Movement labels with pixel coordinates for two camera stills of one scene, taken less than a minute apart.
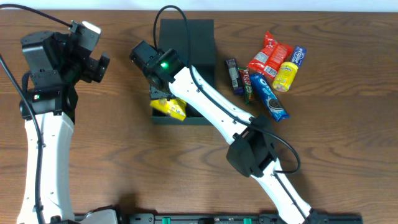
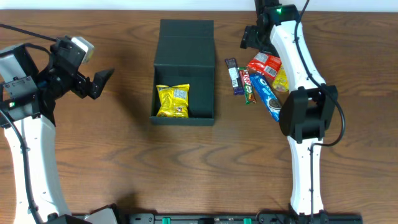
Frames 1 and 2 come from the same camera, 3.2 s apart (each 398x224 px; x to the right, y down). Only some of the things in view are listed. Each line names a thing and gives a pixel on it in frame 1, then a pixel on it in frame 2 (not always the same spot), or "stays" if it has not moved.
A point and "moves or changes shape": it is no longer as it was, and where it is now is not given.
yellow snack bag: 176,107 moves or changes shape
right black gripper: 158,93 -> 249,38
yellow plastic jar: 285,76 stays
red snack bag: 268,59 stays
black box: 160,101 -> 185,55
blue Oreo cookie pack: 277,109 stays
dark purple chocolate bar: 236,81 stays
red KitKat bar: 245,78 stays
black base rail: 236,218 stays
